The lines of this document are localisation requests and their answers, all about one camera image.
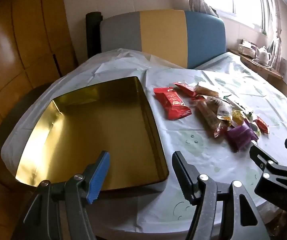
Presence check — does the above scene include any black rolled mat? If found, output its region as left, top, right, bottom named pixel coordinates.
left=85, top=12, right=103, bottom=59

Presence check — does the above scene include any silver rice cracker packet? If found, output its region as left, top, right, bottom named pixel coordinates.
left=243, top=110, right=262, bottom=137

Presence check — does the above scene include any window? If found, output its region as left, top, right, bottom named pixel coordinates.
left=201, top=0, right=271, bottom=29

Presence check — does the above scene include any pastry snack packet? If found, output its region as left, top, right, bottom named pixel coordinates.
left=195, top=82, right=221, bottom=98

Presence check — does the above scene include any tissue box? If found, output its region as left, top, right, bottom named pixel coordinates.
left=238, top=39, right=257, bottom=55

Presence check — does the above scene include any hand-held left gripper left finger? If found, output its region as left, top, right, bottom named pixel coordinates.
left=12, top=151, right=110, bottom=240

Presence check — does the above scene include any wooden side table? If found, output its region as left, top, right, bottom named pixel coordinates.
left=227, top=49, right=287, bottom=98

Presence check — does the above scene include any white printed tablecloth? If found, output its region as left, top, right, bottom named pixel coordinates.
left=1, top=48, right=287, bottom=232

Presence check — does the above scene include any large red snack packet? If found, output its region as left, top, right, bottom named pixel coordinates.
left=153, top=87, right=192, bottom=121

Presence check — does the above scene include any red orange small snack packet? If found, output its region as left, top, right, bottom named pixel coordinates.
left=253, top=116, right=269, bottom=135

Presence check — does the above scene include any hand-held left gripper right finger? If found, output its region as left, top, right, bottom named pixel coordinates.
left=171, top=151, right=271, bottom=240

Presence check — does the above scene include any gold tin box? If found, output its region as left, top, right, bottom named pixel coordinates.
left=15, top=76, right=169, bottom=192

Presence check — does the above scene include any long peanut bar packet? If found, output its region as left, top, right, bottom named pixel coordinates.
left=196, top=99, right=225, bottom=138

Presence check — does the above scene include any red white small snack packet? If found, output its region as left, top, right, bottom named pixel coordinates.
left=175, top=81, right=197, bottom=97

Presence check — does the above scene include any sheer curtain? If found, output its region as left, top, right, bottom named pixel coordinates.
left=261, top=0, right=287, bottom=65

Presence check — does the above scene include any grey yellow blue chair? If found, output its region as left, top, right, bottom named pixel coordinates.
left=100, top=9, right=227, bottom=69

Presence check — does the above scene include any purple snack packet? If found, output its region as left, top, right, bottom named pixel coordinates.
left=225, top=124, right=258, bottom=152

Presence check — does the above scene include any white teapot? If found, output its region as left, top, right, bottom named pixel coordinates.
left=255, top=45, right=271, bottom=64

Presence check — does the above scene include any clear nut snack packet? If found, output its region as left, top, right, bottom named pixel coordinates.
left=203, top=96, right=234, bottom=120

